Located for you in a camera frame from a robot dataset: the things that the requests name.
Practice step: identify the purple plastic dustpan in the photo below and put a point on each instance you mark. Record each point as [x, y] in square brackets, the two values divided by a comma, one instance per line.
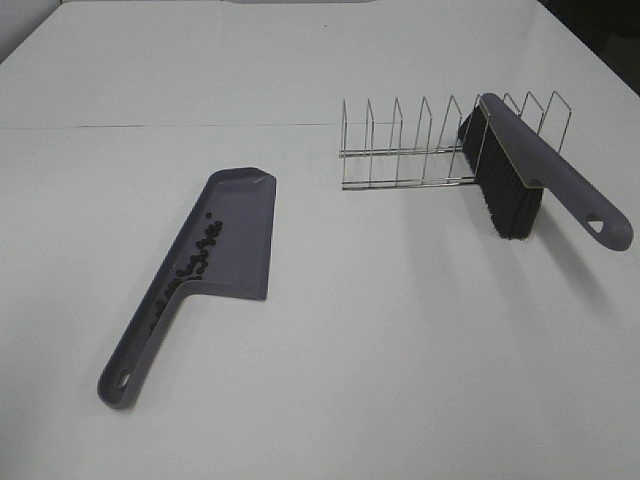
[223, 249]

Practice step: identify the pile of coffee beans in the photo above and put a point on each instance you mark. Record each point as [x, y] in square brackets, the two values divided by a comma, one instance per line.
[193, 270]

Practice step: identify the purple hand brush black bristles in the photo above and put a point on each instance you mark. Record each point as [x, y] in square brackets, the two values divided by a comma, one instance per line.
[513, 166]

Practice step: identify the chrome wire dish rack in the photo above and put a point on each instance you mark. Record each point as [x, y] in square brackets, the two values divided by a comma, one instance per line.
[423, 148]

